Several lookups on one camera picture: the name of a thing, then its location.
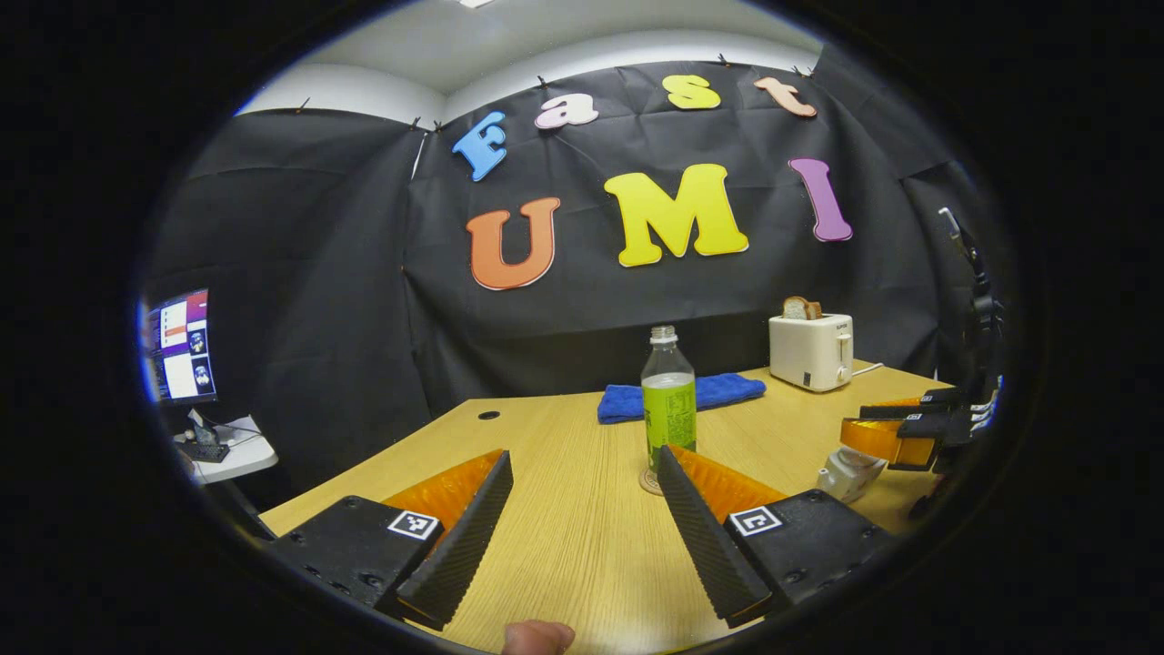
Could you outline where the white toaster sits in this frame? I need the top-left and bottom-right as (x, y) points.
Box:
(768, 313), (856, 393)

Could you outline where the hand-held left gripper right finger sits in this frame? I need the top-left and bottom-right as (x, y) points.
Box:
(657, 444), (897, 629)

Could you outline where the white ceramic teacup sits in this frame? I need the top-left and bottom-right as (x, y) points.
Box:
(817, 444), (888, 503)

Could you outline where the green label water bottle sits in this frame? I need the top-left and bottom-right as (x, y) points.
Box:
(641, 326), (697, 474)

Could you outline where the computer monitor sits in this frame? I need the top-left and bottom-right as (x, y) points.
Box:
(145, 288), (219, 406)

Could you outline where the white side table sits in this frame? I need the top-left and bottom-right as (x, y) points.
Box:
(173, 414), (278, 485)

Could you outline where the blue towel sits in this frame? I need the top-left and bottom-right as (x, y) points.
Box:
(597, 373), (767, 425)

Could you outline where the black backdrop cloth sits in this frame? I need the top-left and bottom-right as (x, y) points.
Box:
(145, 59), (1001, 510)

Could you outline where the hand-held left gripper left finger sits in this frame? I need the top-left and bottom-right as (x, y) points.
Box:
(270, 448), (515, 631)

